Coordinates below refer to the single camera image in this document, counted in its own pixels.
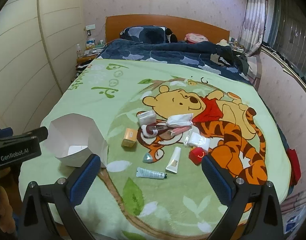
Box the red cloth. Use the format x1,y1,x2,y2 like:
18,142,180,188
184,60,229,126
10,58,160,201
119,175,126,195
286,149,301,186

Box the blue white printed bag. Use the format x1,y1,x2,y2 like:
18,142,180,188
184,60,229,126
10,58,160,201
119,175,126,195
283,204,306,238

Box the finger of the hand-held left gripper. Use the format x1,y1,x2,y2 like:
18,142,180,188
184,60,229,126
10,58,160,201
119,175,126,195
8,127,49,143

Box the white paper bag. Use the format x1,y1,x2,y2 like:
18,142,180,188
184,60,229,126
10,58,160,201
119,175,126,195
44,113,109,168

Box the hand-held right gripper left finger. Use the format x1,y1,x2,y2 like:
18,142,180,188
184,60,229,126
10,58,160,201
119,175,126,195
18,154,102,240

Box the cream wardrobe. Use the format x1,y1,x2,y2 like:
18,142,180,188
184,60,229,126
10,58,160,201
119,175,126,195
0,0,84,130

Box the orange wooden headboard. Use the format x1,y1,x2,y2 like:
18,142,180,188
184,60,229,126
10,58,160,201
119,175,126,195
105,15,230,47

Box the red hair clip white fur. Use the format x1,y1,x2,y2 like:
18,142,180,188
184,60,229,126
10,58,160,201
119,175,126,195
142,124,169,138

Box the small red box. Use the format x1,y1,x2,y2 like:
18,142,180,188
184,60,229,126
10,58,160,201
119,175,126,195
189,148,209,165

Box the orange cardboard box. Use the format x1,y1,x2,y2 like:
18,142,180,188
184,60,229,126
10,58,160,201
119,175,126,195
121,128,137,148

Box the clear bag white contents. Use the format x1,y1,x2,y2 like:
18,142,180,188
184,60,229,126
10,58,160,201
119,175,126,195
184,132,211,148

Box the pink plush toy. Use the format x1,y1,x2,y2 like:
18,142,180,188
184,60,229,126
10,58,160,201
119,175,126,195
184,33,209,42

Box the light blue tube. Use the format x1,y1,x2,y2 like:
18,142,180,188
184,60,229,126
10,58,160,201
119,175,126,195
136,167,168,180

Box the wooden nightstand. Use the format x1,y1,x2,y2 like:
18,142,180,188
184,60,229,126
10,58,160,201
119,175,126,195
76,55,99,74

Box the white cloth pouch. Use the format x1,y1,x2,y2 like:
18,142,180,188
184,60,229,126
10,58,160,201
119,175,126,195
166,113,194,128

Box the black white plush toy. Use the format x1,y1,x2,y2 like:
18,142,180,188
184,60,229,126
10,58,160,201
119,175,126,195
165,28,178,43

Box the clear white plastic box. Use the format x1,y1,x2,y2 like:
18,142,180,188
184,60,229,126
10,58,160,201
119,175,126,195
137,111,156,126

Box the green printed blanket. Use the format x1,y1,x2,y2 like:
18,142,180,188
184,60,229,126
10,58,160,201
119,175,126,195
19,59,290,240

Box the patterned curtain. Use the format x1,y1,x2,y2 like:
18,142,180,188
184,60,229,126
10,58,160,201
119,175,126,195
239,0,275,57

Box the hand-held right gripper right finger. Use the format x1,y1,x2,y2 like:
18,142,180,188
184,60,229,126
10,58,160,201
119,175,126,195
201,154,285,240

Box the dark blue patterned pillow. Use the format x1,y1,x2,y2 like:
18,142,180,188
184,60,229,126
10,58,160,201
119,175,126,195
119,26,168,44

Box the pile of dark clothes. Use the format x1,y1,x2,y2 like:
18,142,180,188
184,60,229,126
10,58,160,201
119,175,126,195
210,39,252,77

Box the window with bars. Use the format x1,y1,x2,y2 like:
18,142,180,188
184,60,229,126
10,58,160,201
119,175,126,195
262,0,306,90

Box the white cream tube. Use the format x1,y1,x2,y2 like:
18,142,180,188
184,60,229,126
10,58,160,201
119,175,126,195
165,146,182,173

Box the dark blue patterned quilt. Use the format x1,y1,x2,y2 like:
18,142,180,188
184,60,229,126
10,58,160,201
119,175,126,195
96,39,258,90

